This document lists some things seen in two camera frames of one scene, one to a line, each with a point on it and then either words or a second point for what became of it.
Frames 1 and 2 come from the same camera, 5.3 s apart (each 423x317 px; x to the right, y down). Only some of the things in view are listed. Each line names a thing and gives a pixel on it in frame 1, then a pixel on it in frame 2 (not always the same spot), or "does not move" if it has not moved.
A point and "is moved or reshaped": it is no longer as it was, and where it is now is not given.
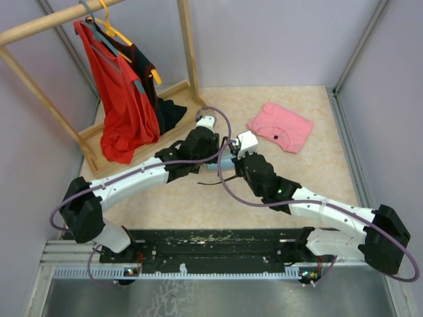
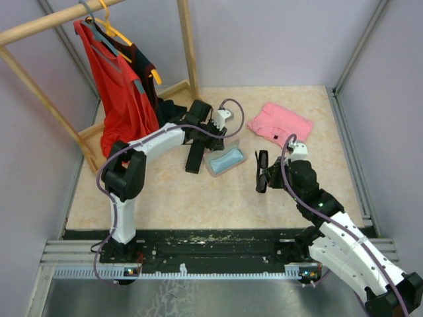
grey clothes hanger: x=96 y=33 does not move
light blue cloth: x=227 y=163 does not move
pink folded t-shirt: x=276 y=122 does not move
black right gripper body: x=240 y=172 -> x=276 y=180
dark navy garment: x=166 y=110 does not move
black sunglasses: x=219 y=182 is moved or reshaped
